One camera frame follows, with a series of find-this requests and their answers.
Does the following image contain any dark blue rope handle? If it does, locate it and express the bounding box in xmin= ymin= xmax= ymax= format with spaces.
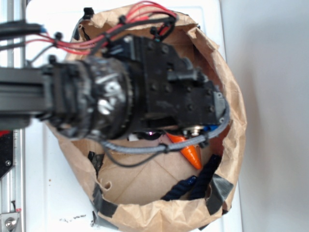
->
xmin=161 ymin=154 xmax=222 ymax=201

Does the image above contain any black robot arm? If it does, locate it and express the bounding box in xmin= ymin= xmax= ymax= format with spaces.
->
xmin=0 ymin=35 xmax=229 ymax=140

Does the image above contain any thin black cable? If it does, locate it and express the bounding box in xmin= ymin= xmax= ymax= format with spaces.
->
xmin=105 ymin=147 xmax=174 ymax=169

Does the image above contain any red wire bundle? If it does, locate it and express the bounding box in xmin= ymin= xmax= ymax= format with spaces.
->
xmin=24 ymin=1 xmax=179 ymax=53

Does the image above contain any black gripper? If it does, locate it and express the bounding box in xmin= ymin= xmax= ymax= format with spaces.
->
xmin=105 ymin=35 xmax=225 ymax=135

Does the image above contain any orange toy carrot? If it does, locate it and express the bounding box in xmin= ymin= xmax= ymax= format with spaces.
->
xmin=167 ymin=133 xmax=202 ymax=170

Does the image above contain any silver corner bracket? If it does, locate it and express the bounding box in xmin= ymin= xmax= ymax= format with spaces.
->
xmin=0 ymin=212 xmax=19 ymax=232

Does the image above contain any aluminium frame rail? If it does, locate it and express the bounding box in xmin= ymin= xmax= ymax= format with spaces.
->
xmin=0 ymin=0 xmax=27 ymax=232

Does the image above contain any brown paper bag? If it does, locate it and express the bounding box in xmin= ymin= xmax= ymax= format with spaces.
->
xmin=55 ymin=13 xmax=247 ymax=232

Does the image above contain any black mounting plate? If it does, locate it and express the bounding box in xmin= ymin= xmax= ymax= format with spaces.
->
xmin=0 ymin=131 xmax=14 ymax=179

